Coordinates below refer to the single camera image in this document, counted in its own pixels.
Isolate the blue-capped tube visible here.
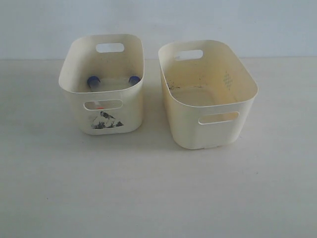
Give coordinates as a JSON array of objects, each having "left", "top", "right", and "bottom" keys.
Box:
[
  {"left": 87, "top": 76, "right": 102, "bottom": 92},
  {"left": 128, "top": 76, "right": 141, "bottom": 86}
]

